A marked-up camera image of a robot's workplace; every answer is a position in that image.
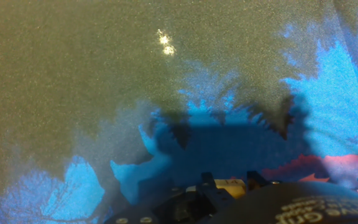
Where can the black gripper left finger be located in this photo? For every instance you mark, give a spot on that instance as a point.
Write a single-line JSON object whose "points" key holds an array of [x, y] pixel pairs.
{"points": [[182, 205]]}

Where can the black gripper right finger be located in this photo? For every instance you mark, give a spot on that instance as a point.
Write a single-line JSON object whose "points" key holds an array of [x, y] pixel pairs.
{"points": [[255, 180]]}

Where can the wooden Jenga block numbered 14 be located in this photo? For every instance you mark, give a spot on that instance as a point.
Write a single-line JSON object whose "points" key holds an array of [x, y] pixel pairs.
{"points": [[235, 188]]}

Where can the blue black printed cloth mat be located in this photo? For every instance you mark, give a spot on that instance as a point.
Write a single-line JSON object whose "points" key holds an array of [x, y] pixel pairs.
{"points": [[73, 77]]}

